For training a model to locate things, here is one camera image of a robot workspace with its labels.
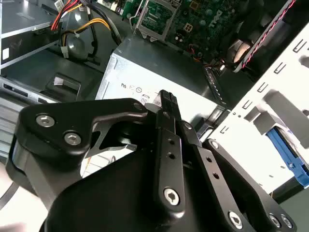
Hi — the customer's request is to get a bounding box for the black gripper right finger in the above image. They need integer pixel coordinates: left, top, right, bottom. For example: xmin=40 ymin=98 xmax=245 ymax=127
xmin=169 ymin=92 xmax=299 ymax=232

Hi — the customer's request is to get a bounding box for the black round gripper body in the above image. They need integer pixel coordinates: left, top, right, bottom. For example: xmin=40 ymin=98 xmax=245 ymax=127
xmin=44 ymin=149 xmax=219 ymax=232

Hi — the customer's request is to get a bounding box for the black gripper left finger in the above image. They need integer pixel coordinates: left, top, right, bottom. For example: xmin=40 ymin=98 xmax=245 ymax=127
xmin=5 ymin=89 xmax=188 ymax=219

